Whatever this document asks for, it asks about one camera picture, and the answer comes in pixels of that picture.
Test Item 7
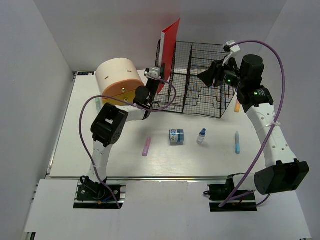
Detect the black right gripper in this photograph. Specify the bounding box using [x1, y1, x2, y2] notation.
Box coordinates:
[197, 55, 246, 90]

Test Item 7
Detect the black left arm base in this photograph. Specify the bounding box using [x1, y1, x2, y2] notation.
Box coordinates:
[73, 176, 126, 210]

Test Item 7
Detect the round white drawer cabinet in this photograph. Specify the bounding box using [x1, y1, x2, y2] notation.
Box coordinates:
[95, 58, 144, 106]

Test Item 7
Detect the red folder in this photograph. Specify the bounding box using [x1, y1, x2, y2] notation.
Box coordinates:
[155, 19, 180, 81]

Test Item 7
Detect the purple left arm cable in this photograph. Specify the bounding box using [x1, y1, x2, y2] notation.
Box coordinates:
[79, 71, 177, 209]

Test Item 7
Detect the orange highlighter pen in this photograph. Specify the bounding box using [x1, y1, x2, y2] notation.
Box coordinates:
[234, 100, 241, 113]

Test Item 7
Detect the blue labelled clear jar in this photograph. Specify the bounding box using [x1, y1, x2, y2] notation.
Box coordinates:
[168, 129, 185, 146]

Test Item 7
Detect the green highlighter pen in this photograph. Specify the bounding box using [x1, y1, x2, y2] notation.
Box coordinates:
[95, 97, 101, 113]

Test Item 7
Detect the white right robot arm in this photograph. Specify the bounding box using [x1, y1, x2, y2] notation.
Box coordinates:
[197, 54, 310, 200]

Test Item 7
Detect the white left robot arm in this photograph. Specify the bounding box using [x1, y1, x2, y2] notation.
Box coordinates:
[85, 64, 166, 200]

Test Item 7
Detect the pink highlighter pen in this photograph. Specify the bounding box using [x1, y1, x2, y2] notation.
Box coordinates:
[142, 136, 152, 157]

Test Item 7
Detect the small blue cap bottle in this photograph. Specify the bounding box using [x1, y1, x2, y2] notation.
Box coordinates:
[196, 128, 206, 144]

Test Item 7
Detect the blue highlighter pen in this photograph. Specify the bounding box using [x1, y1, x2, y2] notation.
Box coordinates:
[235, 131, 241, 155]

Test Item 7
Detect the black wire mesh organizer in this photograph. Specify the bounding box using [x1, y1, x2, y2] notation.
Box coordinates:
[153, 41, 236, 119]

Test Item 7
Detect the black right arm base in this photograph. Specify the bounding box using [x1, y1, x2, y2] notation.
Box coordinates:
[203, 183, 258, 213]

